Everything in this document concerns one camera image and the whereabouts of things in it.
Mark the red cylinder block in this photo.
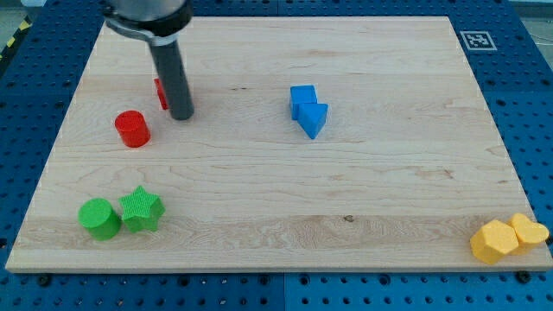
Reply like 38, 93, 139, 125
114, 110, 150, 148

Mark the green star block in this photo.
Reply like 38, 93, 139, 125
118, 186, 165, 233

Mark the wooden board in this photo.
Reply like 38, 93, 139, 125
6, 16, 531, 274

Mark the white fiducial marker tag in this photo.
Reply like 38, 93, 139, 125
460, 30, 497, 51

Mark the green cylinder block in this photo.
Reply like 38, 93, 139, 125
78, 198, 121, 241

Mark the blue triangular prism block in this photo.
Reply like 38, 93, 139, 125
297, 104, 328, 139

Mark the yellow heart block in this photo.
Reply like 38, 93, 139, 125
507, 213, 550, 255

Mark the red star block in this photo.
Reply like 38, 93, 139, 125
154, 78, 168, 110

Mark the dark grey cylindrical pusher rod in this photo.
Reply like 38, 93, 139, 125
149, 41, 194, 120

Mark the yellow hexagon block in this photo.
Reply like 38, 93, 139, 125
469, 219, 519, 264

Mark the blue cube block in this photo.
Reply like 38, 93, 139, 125
289, 85, 318, 120

